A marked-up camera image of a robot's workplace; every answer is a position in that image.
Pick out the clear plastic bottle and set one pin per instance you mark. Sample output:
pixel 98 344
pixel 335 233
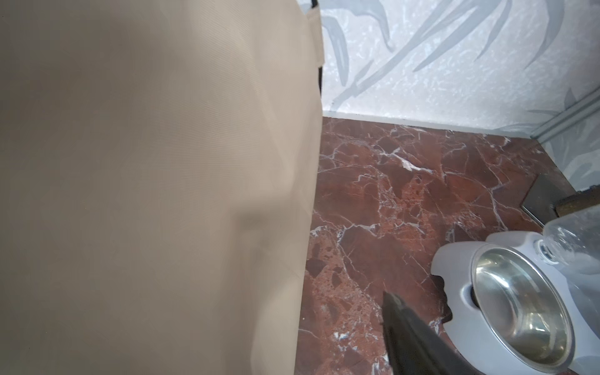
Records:
pixel 573 242

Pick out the steel bowl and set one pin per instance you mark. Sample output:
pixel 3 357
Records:
pixel 523 309

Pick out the pink blossom tree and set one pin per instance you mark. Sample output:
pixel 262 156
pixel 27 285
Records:
pixel 546 200

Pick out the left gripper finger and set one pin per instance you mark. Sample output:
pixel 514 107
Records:
pixel 412 347

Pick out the beige pet tent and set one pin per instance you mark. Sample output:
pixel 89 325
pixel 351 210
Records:
pixel 158 174

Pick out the grey double pet bowl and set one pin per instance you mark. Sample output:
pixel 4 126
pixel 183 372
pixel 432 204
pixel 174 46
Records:
pixel 468 329

